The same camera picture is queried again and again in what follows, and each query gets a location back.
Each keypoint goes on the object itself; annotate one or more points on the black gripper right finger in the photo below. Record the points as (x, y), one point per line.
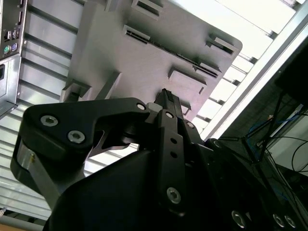
(192, 134)

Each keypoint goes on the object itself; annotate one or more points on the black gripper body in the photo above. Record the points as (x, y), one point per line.
(108, 204)

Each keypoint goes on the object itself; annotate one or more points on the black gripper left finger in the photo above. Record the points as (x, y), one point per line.
(72, 115)

